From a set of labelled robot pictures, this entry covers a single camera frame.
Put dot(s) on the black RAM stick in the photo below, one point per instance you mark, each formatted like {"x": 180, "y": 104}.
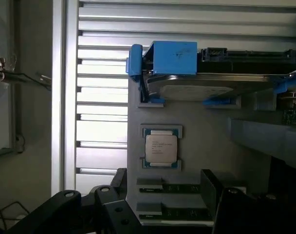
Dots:
{"x": 177, "y": 213}
{"x": 170, "y": 189}

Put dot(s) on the grey printed parts rack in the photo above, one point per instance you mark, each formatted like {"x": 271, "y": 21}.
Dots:
{"x": 204, "y": 139}

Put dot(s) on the hard drive in blue caddy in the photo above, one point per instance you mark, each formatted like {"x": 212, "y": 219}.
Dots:
{"x": 174, "y": 57}

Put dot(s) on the silver green CPU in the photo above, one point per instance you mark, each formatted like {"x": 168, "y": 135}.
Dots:
{"x": 160, "y": 149}

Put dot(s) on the silver black hard disk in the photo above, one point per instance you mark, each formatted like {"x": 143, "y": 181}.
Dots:
{"x": 211, "y": 85}

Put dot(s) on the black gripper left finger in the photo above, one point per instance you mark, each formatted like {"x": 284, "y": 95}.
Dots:
{"x": 65, "y": 209}

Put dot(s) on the aluminium table edge rail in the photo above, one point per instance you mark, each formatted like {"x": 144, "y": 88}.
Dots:
{"x": 64, "y": 97}

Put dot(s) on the green circuit board card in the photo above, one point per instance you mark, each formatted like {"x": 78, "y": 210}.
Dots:
{"x": 294, "y": 112}

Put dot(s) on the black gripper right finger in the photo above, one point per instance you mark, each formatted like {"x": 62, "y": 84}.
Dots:
{"x": 255, "y": 214}

